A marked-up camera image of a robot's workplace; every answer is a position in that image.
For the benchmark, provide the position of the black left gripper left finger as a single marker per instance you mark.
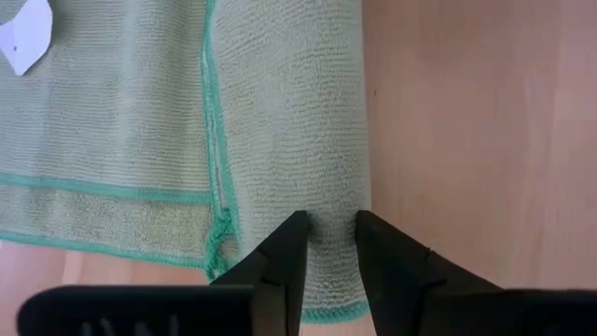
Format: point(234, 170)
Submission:
point(242, 308)

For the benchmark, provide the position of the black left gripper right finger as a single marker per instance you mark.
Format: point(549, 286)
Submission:
point(420, 298)

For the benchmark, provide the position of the green microfiber towel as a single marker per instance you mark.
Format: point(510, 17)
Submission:
point(140, 116)

